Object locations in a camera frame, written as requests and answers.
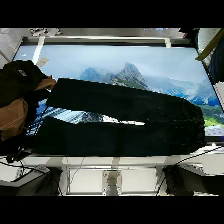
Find black pants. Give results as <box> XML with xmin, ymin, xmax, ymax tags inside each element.
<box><xmin>32</xmin><ymin>77</ymin><xmax>208</xmax><ymax>158</ymax></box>

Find black garment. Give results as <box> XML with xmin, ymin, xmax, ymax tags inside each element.
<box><xmin>0</xmin><ymin>59</ymin><xmax>51</xmax><ymax>108</ymax></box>

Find silver frame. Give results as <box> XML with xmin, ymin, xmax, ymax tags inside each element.
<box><xmin>0</xmin><ymin>34</ymin><xmax>224</xmax><ymax>197</ymax></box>

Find black cable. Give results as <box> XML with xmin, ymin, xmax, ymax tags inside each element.
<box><xmin>174</xmin><ymin>145</ymin><xmax>224</xmax><ymax>166</ymax></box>

